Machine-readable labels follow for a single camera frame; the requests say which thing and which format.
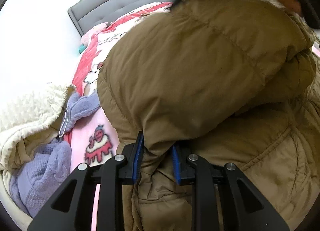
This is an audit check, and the brown puffer jacket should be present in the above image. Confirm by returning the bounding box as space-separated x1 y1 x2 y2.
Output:
97 0 319 230

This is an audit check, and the lavender knit sweater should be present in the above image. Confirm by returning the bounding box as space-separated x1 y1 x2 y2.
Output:
9 91 100 217

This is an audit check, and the cream fleece garment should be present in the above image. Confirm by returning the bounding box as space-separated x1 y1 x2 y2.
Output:
1 82 76 230

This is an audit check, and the teal small object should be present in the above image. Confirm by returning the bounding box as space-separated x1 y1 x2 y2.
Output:
78 44 87 54

